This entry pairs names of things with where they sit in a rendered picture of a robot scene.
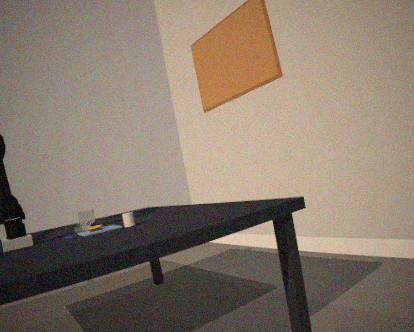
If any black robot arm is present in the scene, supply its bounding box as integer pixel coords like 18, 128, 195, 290
0, 135, 27, 240

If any beige cylinder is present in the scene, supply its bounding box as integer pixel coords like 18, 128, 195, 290
122, 212, 135, 228

